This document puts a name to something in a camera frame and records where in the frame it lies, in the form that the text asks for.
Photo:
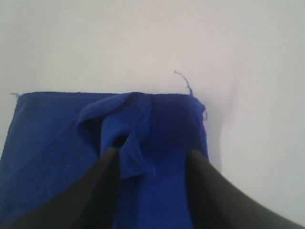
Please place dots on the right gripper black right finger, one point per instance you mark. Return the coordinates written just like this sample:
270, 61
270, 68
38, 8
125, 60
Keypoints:
215, 203

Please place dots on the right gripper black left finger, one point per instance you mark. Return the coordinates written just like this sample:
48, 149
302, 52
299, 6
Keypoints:
90, 203

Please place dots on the blue towel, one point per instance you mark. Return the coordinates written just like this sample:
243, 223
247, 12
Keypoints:
54, 138

